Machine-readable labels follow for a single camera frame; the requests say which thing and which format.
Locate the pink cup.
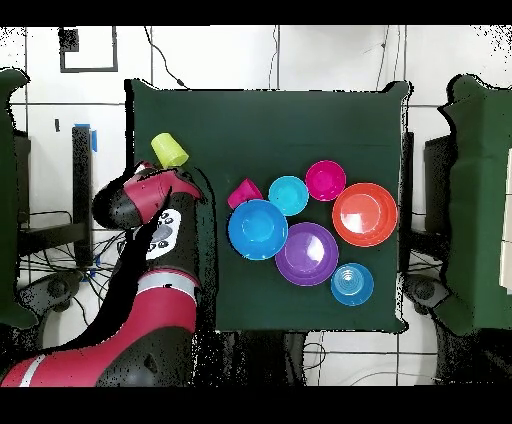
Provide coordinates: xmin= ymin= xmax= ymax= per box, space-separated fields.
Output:
xmin=226 ymin=177 xmax=265 ymax=211

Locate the black equipment box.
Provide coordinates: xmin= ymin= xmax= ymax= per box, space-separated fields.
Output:
xmin=13 ymin=133 xmax=32 ymax=225
xmin=423 ymin=134 xmax=457 ymax=237

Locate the white sheet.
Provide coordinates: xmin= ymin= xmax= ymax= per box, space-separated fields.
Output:
xmin=498 ymin=147 xmax=512 ymax=296

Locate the purple bowl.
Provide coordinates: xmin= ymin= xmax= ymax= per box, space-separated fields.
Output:
xmin=274 ymin=221 xmax=341 ymax=288

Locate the orange bowl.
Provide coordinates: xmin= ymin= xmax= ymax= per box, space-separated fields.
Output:
xmin=331 ymin=182 xmax=400 ymax=248

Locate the blue tape strip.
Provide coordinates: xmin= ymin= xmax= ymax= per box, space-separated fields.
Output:
xmin=73 ymin=122 xmax=99 ymax=154

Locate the black floor cable with plug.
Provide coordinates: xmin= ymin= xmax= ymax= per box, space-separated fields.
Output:
xmin=142 ymin=25 xmax=190 ymax=90

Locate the black metal frame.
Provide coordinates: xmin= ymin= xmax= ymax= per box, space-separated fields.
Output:
xmin=398 ymin=130 xmax=416 ymax=275
xmin=15 ymin=125 xmax=95 ymax=268

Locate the small cyan bowl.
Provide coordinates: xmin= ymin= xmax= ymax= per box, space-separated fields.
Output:
xmin=267 ymin=174 xmax=310 ymax=218

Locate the green-covered side table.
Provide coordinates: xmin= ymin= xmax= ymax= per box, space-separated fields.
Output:
xmin=0 ymin=67 xmax=39 ymax=329
xmin=433 ymin=73 xmax=512 ymax=337

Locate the translucent blue bowl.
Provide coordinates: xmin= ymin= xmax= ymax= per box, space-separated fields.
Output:
xmin=330 ymin=262 xmax=376 ymax=308

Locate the large blue bowl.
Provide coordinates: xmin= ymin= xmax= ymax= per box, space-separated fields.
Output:
xmin=226 ymin=198 xmax=290 ymax=262

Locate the yellow cup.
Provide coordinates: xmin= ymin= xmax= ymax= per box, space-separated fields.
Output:
xmin=150 ymin=132 xmax=190 ymax=170

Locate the dark green table cloth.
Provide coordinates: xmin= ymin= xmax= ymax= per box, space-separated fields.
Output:
xmin=125 ymin=78 xmax=413 ymax=334

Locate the thin black floor cable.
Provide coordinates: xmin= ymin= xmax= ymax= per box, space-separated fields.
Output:
xmin=374 ymin=25 xmax=391 ymax=92
xmin=266 ymin=25 xmax=281 ymax=90

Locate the pink bowl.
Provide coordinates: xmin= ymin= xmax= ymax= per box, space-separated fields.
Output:
xmin=304 ymin=159 xmax=348 ymax=203

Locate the grey round floor base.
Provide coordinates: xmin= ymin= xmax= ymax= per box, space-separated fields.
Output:
xmin=403 ymin=273 xmax=451 ymax=315
xmin=17 ymin=271 xmax=85 ymax=317

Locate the black square floor frame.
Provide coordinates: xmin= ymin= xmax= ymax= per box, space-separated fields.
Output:
xmin=58 ymin=25 xmax=120 ymax=74

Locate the tangle of floor cables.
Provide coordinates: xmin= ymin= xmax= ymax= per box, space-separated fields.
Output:
xmin=17 ymin=229 xmax=129 ymax=327

